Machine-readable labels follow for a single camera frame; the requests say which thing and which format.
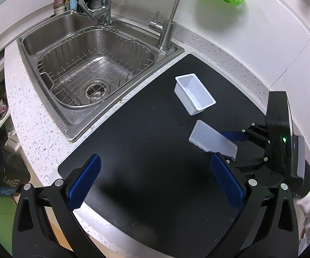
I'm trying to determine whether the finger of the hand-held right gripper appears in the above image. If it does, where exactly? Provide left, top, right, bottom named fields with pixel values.
left=221, top=123, right=269, bottom=147
left=226, top=154, right=268, bottom=172

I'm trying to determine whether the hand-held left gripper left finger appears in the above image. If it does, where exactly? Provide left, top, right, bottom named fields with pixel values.
left=12, top=154, right=102, bottom=258

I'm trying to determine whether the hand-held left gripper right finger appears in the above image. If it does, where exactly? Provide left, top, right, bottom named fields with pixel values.
left=210, top=153, right=299, bottom=258

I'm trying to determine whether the white plastic lid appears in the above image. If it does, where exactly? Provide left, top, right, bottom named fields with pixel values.
left=188, top=120, right=238, bottom=162

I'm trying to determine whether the white plastic container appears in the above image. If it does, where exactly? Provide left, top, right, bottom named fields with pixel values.
left=174, top=73, right=216, bottom=116

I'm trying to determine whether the black countertop mat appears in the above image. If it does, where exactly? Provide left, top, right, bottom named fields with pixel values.
left=57, top=54, right=272, bottom=258

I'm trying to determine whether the black appliance blue label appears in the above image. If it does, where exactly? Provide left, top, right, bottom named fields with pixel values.
left=0, top=129, right=30, bottom=197

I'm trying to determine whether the metal bowl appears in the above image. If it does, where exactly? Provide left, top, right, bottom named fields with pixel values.
left=0, top=98, right=9, bottom=120

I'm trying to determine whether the slim gooseneck filter tap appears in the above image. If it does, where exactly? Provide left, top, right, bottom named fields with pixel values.
left=149, top=0, right=188, bottom=51

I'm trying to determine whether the stainless steel sink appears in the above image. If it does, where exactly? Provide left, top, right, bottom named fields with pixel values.
left=17, top=10, right=185, bottom=143

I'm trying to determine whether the chrome main faucet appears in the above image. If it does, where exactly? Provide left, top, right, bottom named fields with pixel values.
left=78, top=0, right=112, bottom=26

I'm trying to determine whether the pink bottle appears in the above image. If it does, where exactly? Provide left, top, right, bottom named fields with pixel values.
left=53, top=0, right=65, bottom=15

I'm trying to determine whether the wire sink basket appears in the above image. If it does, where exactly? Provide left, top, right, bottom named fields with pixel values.
left=37, top=27, right=155, bottom=108

